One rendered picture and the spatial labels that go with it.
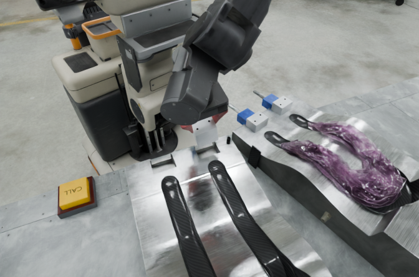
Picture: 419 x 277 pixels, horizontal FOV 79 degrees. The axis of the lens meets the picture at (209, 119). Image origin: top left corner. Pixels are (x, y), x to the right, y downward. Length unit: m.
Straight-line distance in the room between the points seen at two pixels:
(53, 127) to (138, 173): 1.68
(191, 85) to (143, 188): 0.30
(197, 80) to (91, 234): 0.44
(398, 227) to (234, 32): 0.45
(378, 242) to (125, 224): 0.51
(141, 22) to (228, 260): 0.61
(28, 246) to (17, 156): 1.48
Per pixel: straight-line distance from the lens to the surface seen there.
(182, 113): 0.36
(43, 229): 0.71
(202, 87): 0.35
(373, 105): 1.02
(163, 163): 0.63
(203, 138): 0.55
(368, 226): 0.62
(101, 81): 1.12
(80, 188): 0.68
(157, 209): 0.54
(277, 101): 0.78
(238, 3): 0.36
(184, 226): 0.53
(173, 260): 0.50
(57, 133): 2.17
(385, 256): 0.63
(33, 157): 2.09
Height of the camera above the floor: 1.36
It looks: 44 degrees down
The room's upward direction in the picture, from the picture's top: straight up
